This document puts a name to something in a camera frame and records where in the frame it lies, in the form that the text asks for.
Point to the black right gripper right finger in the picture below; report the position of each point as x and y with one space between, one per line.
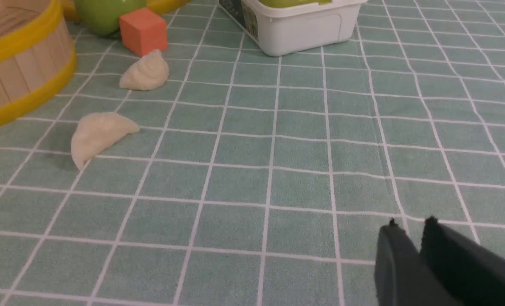
470 272

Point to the bamboo steamer tray yellow rim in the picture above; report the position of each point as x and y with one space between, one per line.
37 55

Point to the white box green lid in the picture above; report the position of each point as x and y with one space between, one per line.
281 27

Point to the green checkered tablecloth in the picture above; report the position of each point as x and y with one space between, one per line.
258 180

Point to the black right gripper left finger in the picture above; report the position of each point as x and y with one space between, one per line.
401 277

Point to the orange foam cube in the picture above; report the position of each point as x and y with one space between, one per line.
143 31

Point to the white dumpling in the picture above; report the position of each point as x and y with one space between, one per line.
148 73
96 132

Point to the green round ball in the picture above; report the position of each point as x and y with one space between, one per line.
102 16

